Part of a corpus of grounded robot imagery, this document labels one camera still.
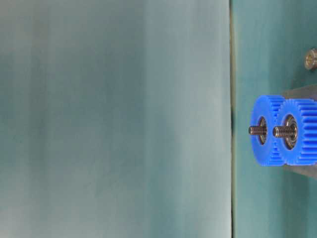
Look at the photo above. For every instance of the near threaded steel shaft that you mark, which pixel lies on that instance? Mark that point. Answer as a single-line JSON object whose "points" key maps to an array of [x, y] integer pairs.
{"points": [[283, 131]]}

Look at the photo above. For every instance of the threaded steel shaft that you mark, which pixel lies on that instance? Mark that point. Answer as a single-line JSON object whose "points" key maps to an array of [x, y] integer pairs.
{"points": [[283, 131], [258, 130]]}

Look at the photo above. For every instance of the near blue plastic gear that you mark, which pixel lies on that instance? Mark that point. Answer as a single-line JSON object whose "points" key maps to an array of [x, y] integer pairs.
{"points": [[301, 149]]}

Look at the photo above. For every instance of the far blue plastic gear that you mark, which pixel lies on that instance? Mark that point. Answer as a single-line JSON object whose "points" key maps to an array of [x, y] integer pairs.
{"points": [[264, 114]]}

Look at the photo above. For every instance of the grey metal base block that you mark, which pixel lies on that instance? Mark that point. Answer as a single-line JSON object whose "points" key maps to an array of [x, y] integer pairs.
{"points": [[301, 93]]}

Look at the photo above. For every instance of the blue plastic gear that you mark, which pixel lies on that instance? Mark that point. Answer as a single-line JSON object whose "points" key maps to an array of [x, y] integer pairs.
{"points": [[301, 149], [264, 114]]}

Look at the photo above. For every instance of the far threaded steel shaft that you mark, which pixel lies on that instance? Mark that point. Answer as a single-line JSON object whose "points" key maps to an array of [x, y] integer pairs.
{"points": [[258, 130]]}

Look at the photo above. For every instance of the small metal washer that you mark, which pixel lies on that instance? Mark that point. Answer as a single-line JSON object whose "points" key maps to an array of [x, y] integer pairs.
{"points": [[310, 60]]}

